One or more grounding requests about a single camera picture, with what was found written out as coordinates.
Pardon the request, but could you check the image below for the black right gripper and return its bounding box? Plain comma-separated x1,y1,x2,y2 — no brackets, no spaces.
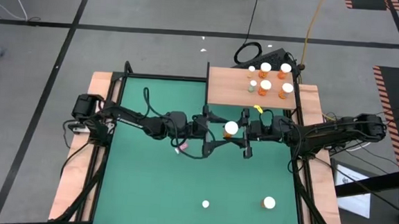
223,107,275,162

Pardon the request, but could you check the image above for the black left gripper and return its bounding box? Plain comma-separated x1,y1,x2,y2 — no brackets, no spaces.
182,103,239,160

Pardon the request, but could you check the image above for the orange pill bottle white cap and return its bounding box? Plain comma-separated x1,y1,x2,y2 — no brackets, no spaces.
257,62,273,80
260,195,277,210
222,120,240,140
276,62,292,81
257,79,274,98
277,81,295,101

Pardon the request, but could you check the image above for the small pink pill bottle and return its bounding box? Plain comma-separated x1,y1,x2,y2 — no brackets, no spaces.
174,141,189,156

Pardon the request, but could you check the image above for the wooden shelf board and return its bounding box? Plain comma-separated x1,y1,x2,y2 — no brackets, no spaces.
206,66,299,111

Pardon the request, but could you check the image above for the green table mat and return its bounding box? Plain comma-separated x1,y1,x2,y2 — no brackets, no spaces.
92,75,309,224

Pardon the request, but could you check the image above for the computer monitor white screen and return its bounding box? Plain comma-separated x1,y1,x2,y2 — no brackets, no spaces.
328,157,376,221

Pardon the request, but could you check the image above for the black metal beam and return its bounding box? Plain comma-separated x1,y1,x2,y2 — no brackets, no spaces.
335,163,399,202

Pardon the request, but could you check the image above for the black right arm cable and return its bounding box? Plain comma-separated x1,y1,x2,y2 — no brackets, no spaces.
258,107,274,126

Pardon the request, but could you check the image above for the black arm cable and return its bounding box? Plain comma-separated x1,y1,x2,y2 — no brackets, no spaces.
138,86,219,162
258,107,274,126

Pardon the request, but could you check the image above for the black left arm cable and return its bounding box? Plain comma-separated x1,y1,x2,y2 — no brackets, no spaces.
138,86,219,162

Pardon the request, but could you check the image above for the yellow power plug cable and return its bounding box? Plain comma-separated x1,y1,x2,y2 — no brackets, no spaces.
321,111,337,123

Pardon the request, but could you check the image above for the black coiled floor cable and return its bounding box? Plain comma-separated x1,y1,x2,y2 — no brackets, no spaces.
232,0,267,67

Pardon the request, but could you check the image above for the white looped cable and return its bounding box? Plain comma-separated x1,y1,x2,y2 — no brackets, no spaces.
343,137,375,154

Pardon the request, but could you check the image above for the long yellow cable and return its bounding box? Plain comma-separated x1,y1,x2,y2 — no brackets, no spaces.
299,0,327,70

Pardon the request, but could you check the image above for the black table frame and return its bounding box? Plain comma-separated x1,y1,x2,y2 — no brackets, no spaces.
48,56,355,224

